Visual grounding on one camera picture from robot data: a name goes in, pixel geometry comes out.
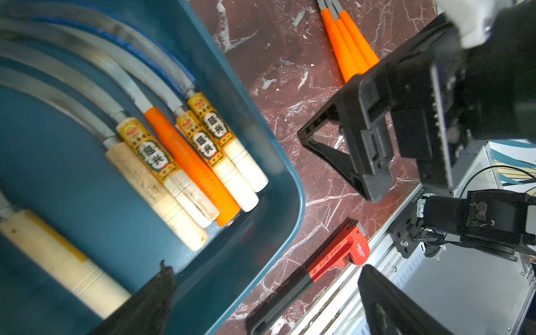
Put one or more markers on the teal plastic tray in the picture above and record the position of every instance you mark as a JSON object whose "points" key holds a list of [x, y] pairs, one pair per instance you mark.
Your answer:
{"points": [[57, 169]]}

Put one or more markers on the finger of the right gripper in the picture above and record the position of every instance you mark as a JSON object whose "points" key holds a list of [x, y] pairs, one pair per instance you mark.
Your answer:
{"points": [[343, 163]]}

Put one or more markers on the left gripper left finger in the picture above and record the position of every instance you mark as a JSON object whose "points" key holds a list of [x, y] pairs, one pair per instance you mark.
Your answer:
{"points": [[145, 312]]}

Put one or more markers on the aluminium front rail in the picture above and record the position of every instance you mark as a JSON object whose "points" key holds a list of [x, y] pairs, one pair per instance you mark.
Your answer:
{"points": [[466, 291]]}

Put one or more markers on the red black pipe wrench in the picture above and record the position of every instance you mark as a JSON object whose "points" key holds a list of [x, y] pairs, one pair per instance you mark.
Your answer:
{"points": [[348, 246]]}

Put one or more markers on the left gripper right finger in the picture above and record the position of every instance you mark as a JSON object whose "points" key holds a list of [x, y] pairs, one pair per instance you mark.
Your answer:
{"points": [[389, 310]]}

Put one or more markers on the wooden handle sickle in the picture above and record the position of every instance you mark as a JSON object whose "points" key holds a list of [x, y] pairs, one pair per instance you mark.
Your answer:
{"points": [[117, 152], [143, 98], [61, 260], [145, 146]]}

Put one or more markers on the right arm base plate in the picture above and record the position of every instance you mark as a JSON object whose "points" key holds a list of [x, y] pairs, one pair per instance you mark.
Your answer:
{"points": [[406, 229]]}

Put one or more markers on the wooden sickle blue sheath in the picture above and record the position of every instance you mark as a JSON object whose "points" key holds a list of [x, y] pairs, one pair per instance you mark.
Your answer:
{"points": [[159, 70]]}

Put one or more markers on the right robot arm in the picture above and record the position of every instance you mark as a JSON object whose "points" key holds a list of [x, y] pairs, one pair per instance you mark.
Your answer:
{"points": [[495, 101]]}

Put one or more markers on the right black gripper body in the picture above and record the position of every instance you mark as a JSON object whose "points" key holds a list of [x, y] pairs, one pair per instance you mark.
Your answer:
{"points": [[406, 103]]}

